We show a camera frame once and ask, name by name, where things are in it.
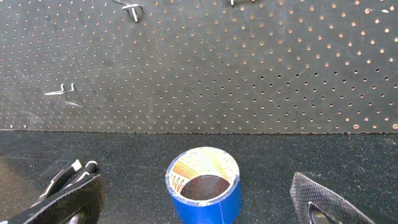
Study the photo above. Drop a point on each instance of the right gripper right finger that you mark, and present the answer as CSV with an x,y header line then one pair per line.
x,y
326,199

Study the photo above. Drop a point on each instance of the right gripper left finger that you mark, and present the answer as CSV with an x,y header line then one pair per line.
x,y
62,205

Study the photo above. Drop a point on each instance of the black and white pliers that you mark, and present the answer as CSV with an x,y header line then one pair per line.
x,y
62,177

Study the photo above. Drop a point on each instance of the black pegboard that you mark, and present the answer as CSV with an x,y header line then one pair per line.
x,y
217,77

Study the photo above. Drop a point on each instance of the metal hook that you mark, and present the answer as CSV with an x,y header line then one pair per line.
x,y
59,92
232,2
134,14

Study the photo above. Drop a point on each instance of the roll of blue tape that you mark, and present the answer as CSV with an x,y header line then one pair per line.
x,y
205,211

